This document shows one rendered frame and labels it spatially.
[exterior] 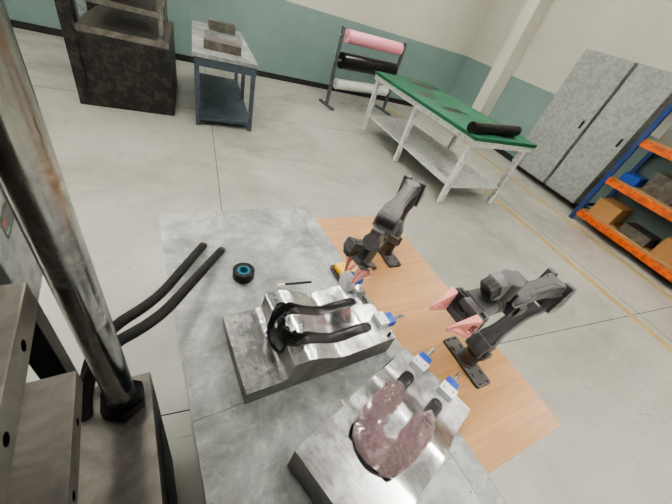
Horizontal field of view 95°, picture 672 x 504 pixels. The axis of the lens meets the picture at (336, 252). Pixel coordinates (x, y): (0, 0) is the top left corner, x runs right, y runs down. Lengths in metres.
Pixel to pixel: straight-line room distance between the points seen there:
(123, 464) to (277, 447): 0.34
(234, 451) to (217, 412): 0.11
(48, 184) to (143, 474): 0.67
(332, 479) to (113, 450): 0.51
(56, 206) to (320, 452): 0.68
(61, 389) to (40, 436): 0.08
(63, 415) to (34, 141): 0.47
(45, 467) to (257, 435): 0.43
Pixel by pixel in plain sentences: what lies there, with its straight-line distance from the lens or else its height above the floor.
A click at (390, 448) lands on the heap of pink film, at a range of 0.91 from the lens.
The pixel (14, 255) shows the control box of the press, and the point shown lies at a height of 1.20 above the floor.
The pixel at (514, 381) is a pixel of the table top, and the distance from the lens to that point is 1.40.
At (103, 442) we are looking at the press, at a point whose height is 0.78.
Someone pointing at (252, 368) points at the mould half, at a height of 0.86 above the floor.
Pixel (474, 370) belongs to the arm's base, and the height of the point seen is 0.81.
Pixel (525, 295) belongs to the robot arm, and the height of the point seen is 1.23.
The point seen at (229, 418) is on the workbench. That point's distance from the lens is 0.96.
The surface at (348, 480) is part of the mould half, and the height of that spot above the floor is 0.91.
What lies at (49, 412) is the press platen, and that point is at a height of 1.04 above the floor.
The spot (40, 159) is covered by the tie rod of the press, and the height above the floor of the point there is 1.47.
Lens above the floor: 1.70
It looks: 39 degrees down
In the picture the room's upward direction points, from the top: 19 degrees clockwise
